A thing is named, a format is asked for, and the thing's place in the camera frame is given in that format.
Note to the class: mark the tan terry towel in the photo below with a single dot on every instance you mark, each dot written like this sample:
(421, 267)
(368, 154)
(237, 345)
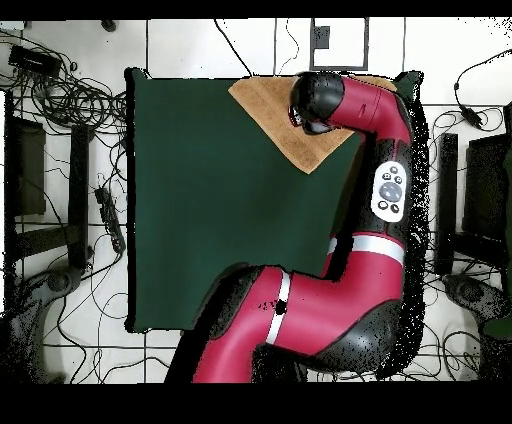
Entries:
(272, 116)

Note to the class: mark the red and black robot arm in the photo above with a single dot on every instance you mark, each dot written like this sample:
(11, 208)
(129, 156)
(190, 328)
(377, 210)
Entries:
(360, 104)

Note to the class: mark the dark flat panel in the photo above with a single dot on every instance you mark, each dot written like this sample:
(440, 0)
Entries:
(488, 180)
(30, 168)

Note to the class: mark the dark grey square plate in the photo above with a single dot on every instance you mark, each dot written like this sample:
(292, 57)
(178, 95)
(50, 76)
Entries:
(320, 38)

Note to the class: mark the dark green table cloth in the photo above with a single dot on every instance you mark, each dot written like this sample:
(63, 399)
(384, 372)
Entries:
(200, 220)

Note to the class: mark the black power strip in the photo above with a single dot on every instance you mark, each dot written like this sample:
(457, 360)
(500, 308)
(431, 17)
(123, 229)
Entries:
(110, 220)

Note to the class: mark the dark stand foot with knob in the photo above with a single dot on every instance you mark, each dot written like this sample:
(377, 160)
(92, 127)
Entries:
(58, 280)
(470, 292)

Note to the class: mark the black electronics box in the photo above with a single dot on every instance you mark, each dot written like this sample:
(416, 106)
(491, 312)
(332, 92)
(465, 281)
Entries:
(34, 60)

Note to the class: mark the grey square floor frame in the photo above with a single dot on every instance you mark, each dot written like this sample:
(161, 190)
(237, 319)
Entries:
(311, 56)

